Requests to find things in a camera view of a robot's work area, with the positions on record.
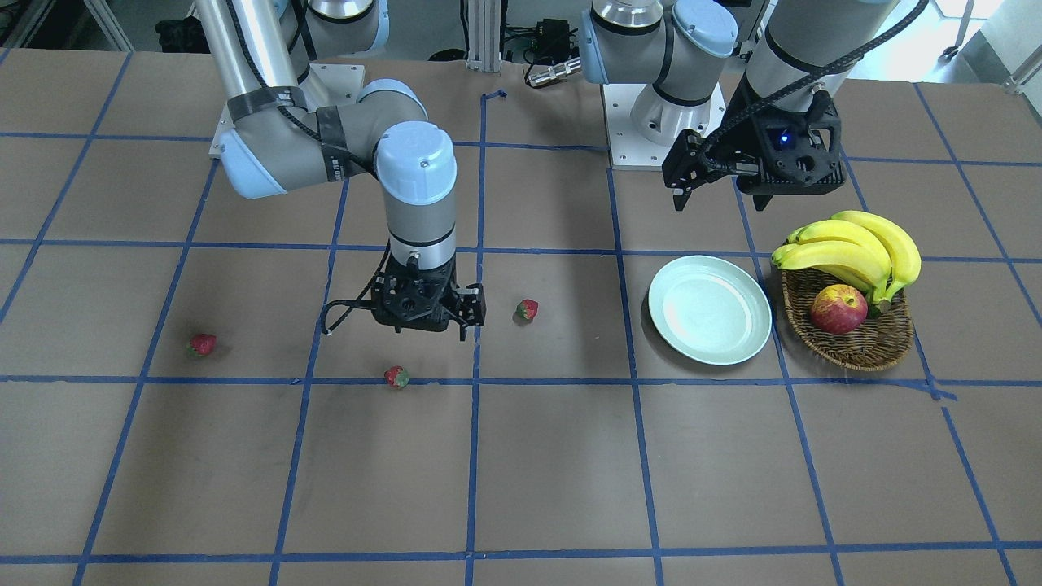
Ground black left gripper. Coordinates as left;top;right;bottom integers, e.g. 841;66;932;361
661;90;846;212

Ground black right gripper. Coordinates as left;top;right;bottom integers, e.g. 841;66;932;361
371;257;487;342

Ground strawberry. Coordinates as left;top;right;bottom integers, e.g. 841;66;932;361
187;333;218;357
383;365;412;389
514;298;540;322

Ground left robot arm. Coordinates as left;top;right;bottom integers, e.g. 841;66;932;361
577;1;914;211

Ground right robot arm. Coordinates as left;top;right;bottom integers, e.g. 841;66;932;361
196;1;487;338

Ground light green plate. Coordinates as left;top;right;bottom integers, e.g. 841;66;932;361
647;257;772;366

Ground yellow banana bunch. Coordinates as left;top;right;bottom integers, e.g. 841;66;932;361
771;210;922;315

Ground red apple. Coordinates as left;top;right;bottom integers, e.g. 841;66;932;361
810;283;869;336

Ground wicker basket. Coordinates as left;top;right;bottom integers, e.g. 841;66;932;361
777;269;915;371

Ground aluminium frame post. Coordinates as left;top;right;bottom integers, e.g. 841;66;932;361
461;1;505;76

